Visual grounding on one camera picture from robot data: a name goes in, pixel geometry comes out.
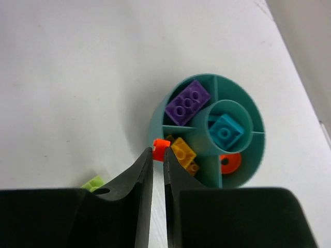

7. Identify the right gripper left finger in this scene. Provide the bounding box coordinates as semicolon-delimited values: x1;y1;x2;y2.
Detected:
1;148;153;247

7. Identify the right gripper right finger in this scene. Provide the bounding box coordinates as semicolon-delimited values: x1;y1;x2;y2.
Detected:
163;148;317;247

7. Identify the green lego brick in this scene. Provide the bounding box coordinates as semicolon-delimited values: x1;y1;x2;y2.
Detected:
81;176;104;192

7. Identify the orange round lego piece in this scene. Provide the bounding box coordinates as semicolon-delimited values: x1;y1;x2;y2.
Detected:
219;153;242;175

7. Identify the long yellow lego brick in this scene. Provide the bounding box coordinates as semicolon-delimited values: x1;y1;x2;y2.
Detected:
171;137;197;168

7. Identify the small orange lego piece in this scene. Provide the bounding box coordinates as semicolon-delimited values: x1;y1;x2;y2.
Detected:
153;138;171;162

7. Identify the long teal lego brick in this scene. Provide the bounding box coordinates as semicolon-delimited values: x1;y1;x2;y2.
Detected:
208;114;245;150

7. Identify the long purple lego brick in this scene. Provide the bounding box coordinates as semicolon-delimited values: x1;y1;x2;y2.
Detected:
165;80;211;126

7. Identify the teal round divided container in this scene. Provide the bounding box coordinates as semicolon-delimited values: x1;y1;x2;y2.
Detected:
147;74;265;189

